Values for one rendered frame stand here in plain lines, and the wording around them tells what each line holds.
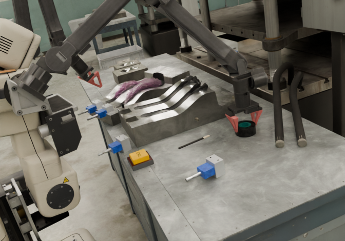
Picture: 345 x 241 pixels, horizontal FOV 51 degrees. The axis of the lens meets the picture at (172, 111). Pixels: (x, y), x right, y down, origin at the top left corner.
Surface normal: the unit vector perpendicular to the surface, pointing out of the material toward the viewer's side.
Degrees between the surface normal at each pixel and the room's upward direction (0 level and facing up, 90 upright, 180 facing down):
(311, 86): 90
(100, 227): 0
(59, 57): 74
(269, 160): 0
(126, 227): 0
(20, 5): 89
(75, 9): 90
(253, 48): 90
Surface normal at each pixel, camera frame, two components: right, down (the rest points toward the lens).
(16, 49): 0.55, 0.23
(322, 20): -0.92, 0.30
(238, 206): -0.18, -0.91
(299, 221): 0.35, 0.30
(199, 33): 0.26, 0.08
